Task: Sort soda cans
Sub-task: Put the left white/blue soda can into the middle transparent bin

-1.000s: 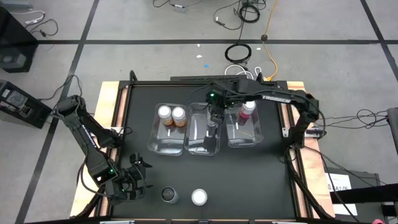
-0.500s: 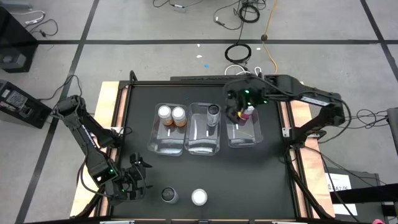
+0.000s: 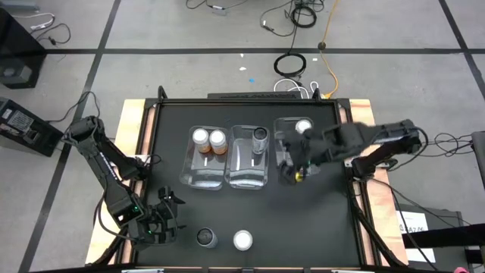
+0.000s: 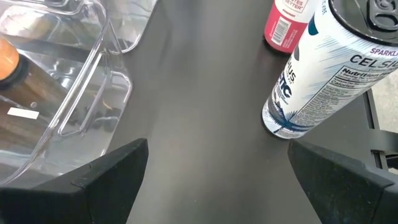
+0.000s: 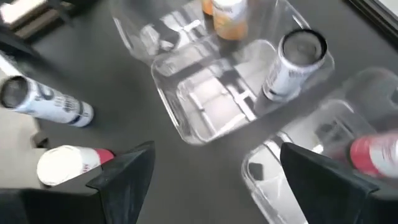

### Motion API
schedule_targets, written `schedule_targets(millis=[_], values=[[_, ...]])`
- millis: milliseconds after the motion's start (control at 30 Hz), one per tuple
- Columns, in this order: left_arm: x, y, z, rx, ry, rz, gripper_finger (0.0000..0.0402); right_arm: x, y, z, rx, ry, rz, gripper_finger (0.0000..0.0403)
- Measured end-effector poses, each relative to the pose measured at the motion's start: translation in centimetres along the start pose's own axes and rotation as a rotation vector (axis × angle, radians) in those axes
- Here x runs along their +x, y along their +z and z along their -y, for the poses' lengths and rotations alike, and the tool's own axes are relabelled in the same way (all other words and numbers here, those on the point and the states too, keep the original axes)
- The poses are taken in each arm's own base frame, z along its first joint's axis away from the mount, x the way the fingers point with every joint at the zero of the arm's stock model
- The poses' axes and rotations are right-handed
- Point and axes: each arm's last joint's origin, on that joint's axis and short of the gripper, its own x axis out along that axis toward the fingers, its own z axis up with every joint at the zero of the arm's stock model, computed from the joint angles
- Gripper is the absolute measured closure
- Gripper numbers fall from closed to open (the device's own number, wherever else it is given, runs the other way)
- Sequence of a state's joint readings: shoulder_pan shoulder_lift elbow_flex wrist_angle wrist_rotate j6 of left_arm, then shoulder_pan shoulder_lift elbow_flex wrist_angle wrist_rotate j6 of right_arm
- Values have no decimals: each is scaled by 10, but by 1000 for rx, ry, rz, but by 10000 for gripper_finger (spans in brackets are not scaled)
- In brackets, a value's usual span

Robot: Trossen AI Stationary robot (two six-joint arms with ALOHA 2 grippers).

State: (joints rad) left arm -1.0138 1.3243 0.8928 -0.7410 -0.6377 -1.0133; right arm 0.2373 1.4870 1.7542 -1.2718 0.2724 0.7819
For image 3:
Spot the light wooden board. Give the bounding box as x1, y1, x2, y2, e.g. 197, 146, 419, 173
86, 99, 157, 265
339, 99, 409, 266

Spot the pink Spindrift raspberry can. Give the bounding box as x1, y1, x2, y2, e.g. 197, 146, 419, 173
232, 228, 255, 253
294, 118, 314, 136

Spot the black computer box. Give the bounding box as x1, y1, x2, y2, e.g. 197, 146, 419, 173
0, 96, 64, 158

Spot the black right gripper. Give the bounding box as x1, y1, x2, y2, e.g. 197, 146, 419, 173
281, 127, 329, 168

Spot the black power strip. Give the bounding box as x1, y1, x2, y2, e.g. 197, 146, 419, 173
207, 90, 299, 101

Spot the white floor cable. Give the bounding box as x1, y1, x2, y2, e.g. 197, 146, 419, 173
273, 77, 321, 100

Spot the white cable with plug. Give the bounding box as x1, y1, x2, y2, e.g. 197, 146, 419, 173
14, 12, 56, 31

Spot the white paper sheet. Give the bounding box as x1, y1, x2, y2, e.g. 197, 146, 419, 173
405, 247, 437, 264
396, 211, 430, 234

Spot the black floor case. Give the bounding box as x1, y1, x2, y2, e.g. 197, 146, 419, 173
395, 203, 475, 273

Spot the black cabinet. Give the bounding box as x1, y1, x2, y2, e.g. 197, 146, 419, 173
0, 7, 47, 90

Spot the clear plastic bin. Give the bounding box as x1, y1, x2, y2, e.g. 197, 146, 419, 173
224, 124, 271, 191
178, 124, 230, 191
272, 116, 324, 180

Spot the orange floor cable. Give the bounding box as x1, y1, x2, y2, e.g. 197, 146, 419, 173
319, 0, 341, 99

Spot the black bar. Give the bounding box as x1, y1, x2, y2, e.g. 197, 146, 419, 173
401, 223, 485, 249

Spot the white Celsius Arctic can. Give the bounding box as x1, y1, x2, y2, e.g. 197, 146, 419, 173
251, 126, 271, 155
196, 226, 219, 249

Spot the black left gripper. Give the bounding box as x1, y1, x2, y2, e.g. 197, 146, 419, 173
142, 185, 187, 246

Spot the black coiled cable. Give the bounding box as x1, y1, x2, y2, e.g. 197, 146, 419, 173
289, 3, 318, 29
273, 52, 308, 79

